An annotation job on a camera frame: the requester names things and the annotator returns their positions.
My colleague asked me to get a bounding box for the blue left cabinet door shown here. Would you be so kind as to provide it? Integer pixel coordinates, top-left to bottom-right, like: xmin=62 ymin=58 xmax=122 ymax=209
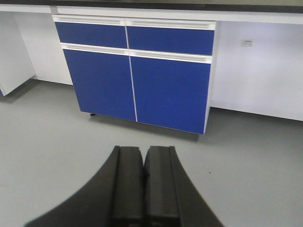
xmin=64 ymin=50 xmax=135 ymax=121

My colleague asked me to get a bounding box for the blue right drawer front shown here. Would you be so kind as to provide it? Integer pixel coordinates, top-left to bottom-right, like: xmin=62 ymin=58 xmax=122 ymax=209
xmin=127 ymin=26 xmax=214 ymax=55

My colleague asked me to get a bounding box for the blue left drawer front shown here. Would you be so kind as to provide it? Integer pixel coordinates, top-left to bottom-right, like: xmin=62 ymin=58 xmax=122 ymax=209
xmin=55 ymin=22 xmax=127 ymax=48

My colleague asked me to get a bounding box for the white wall socket plate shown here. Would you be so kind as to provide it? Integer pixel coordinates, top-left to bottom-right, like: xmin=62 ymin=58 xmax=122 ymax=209
xmin=241 ymin=40 xmax=253 ymax=47

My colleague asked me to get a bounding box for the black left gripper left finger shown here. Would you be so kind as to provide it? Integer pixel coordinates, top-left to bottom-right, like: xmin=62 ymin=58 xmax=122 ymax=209
xmin=26 ymin=146 xmax=143 ymax=227

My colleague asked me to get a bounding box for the white cabinet at left edge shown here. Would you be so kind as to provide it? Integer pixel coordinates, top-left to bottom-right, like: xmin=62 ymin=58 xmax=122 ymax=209
xmin=0 ymin=12 xmax=36 ymax=96

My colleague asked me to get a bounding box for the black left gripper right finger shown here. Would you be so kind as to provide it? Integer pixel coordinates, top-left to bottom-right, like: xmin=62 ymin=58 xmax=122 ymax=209
xmin=144 ymin=146 xmax=223 ymax=227

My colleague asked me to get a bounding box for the blue drawer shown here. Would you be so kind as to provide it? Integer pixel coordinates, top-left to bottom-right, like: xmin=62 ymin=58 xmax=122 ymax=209
xmin=127 ymin=26 xmax=214 ymax=55
xmin=55 ymin=22 xmax=127 ymax=48

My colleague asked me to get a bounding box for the blue cabinet door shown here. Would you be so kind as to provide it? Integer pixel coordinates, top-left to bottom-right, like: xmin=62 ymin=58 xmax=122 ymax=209
xmin=64 ymin=50 xmax=135 ymax=121
xmin=131 ymin=57 xmax=211 ymax=134

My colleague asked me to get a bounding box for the blue right cabinet door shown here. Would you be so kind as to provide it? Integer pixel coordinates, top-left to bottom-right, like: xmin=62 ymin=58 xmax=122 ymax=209
xmin=131 ymin=57 xmax=211 ymax=134

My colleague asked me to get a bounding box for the blue and white lab cabinet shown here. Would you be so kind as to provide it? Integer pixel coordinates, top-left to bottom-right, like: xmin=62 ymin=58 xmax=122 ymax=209
xmin=53 ymin=13 xmax=216 ymax=134

